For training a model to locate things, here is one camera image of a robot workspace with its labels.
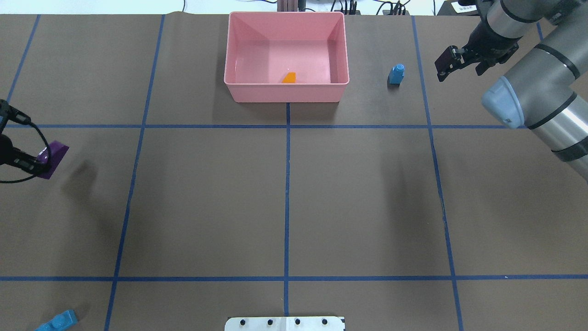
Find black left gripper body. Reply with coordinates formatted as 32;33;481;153
0;100;32;167

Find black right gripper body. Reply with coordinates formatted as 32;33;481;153
448;21;520;76

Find purple block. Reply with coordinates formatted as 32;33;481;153
35;141;69;180

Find orange block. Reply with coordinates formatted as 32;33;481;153
282;72;297;84

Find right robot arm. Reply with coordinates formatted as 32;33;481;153
435;0;588;178

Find pink plastic box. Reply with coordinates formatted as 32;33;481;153
223;12;350;103

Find small blue block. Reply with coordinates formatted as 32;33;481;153
388;63;405;85

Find long blue block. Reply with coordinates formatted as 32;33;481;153
35;309;78;331

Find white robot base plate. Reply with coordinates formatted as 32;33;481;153
224;316;346;331

